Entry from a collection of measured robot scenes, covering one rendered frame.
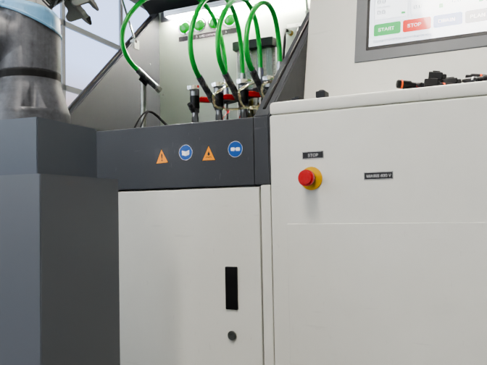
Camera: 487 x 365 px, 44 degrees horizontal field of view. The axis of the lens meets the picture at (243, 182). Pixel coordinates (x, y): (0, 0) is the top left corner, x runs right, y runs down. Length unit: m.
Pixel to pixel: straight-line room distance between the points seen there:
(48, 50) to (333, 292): 0.76
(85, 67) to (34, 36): 3.14
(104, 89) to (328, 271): 0.98
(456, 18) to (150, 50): 1.07
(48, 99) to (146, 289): 0.61
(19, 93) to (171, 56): 1.12
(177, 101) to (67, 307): 1.21
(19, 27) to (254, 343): 0.84
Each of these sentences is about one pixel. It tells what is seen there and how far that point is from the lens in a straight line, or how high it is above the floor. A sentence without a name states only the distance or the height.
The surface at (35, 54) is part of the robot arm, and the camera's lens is 1.20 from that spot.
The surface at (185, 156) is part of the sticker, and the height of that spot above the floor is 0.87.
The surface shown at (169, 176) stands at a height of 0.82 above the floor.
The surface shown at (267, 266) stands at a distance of 1.41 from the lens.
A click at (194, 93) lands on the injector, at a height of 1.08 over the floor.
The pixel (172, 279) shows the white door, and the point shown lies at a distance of 1.53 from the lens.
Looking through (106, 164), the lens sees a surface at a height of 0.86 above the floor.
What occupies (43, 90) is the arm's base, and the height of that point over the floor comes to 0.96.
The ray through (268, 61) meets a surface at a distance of 2.01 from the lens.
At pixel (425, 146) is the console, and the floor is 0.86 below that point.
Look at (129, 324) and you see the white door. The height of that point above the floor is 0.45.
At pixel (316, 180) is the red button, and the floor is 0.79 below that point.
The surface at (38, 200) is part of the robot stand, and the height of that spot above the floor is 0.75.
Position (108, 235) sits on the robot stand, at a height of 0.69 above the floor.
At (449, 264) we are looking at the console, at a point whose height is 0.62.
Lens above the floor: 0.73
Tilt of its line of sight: 3 degrees up
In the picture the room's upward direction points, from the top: 1 degrees counter-clockwise
